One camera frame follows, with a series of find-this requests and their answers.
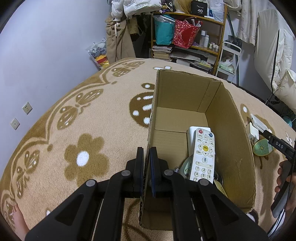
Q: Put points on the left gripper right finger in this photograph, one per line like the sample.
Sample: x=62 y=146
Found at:
x=199 y=211

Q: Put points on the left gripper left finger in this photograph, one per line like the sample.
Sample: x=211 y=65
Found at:
x=95 y=210

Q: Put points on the green oval pochacco brush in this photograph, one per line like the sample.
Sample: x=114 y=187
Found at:
x=262 y=148

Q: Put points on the gold nfc smart card tag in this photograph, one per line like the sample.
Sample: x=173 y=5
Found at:
x=220 y=187

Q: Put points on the white square card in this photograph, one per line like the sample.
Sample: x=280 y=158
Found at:
x=252 y=133

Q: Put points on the white tv remote control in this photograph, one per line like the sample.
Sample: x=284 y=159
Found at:
x=203 y=165

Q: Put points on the cartoon earbuds case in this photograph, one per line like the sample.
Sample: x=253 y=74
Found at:
x=185 y=169

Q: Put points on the light blue cylinder gadget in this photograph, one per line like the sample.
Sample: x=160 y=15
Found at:
x=191 y=136

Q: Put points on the cardboard box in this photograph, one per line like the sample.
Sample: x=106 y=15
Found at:
x=196 y=116

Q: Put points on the person right hand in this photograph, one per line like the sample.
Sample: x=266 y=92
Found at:
x=285 y=191

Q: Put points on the teal round fan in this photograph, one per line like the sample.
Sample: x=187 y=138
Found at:
x=287 y=120

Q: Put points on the white folding stand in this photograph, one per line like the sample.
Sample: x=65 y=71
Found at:
x=257 y=123

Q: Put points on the bare foot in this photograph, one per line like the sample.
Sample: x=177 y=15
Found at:
x=20 y=224

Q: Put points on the cream office chair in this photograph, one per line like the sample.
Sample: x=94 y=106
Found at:
x=273 y=55

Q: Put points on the white rolling cart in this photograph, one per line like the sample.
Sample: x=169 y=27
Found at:
x=228 y=62

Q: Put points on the red gift bag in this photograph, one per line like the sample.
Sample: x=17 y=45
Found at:
x=185 y=33

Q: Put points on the stack of books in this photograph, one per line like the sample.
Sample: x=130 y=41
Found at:
x=162 y=52

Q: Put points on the black box marked 40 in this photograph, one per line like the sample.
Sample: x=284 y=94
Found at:
x=199 y=8

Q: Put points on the bag of plush toys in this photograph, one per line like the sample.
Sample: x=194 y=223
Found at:
x=98 y=54

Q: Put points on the teal storage bag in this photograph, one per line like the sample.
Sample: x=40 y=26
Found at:
x=164 y=29

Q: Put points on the beige hanging trousers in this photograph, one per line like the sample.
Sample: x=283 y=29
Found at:
x=118 y=41

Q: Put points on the white puffer jacket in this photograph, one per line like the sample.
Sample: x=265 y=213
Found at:
x=132 y=7

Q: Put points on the wall socket lower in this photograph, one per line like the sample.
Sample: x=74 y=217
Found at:
x=15 y=124

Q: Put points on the wall socket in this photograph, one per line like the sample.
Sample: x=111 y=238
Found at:
x=15 y=124
x=27 y=108

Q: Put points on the wall socket upper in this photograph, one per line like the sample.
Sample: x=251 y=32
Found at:
x=27 y=108

